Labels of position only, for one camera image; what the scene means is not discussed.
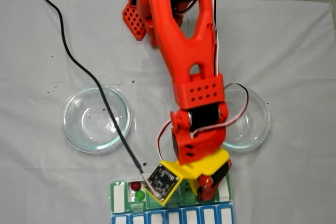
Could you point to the large clear glass bowl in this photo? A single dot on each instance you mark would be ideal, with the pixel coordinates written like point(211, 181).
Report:
point(73, 134)

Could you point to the green ball pill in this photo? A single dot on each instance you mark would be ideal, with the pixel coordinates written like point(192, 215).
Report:
point(140, 195)

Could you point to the weekly pill organizer box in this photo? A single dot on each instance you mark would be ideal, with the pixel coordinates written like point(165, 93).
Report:
point(173, 216)

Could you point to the camera board on yellow mount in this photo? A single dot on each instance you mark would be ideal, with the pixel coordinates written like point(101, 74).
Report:
point(162, 182)

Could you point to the white tablecloth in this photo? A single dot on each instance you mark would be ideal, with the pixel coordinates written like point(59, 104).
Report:
point(288, 51)

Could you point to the small clear glass bowl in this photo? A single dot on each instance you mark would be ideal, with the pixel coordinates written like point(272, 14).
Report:
point(257, 129)

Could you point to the red ball pill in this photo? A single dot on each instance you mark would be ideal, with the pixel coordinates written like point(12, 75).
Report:
point(135, 185)

